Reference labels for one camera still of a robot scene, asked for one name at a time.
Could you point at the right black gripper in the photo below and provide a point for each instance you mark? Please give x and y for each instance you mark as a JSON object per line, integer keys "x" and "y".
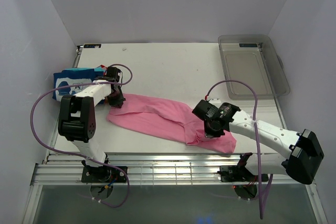
{"x": 210, "y": 134}

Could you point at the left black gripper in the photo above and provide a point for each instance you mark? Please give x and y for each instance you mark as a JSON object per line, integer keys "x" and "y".
{"x": 118, "y": 102}

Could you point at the pink t shirt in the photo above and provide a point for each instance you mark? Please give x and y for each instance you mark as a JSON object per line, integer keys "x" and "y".
{"x": 167, "y": 119}

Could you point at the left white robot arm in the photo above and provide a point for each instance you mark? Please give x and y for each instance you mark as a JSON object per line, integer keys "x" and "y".
{"x": 77, "y": 119}

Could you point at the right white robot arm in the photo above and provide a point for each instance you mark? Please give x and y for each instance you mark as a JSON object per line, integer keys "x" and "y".
{"x": 297, "y": 155}

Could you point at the folded blue printed t shirt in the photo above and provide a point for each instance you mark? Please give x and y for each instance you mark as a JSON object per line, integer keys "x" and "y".
{"x": 71, "y": 80}

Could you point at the clear plastic bin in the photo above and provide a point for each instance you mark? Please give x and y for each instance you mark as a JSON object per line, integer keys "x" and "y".
{"x": 252, "y": 59}

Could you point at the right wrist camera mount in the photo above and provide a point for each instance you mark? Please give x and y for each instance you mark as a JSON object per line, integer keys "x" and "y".
{"x": 214, "y": 101}

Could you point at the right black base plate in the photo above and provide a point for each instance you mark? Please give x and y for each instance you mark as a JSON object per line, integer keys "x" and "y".
{"x": 236, "y": 174}

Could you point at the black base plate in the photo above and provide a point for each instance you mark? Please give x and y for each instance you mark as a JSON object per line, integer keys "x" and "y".
{"x": 236, "y": 174}
{"x": 110, "y": 174}

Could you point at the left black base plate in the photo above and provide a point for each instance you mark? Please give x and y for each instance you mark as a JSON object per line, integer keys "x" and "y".
{"x": 110, "y": 174}

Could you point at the aluminium rail frame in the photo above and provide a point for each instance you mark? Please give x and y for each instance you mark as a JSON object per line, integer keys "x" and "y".
{"x": 152, "y": 170}

